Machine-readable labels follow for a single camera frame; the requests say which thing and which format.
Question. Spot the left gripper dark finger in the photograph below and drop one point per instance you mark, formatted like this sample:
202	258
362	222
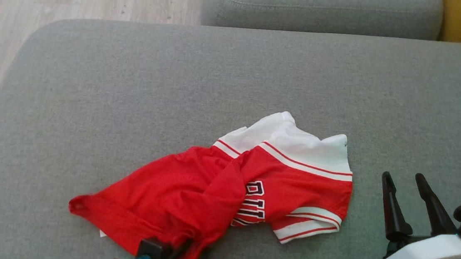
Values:
181	250

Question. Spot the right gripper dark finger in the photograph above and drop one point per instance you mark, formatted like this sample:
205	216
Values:
393	219
437	216

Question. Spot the red basketball jersey white trim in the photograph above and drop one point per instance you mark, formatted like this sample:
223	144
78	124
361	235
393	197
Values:
191	193

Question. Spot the grey fabric sofa back cushion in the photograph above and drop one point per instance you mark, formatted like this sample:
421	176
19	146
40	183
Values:
320	8

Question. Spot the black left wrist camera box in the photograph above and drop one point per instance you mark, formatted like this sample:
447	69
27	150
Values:
153	250

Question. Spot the grey fabric sofa seat cushion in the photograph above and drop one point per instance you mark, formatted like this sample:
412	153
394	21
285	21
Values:
176	79

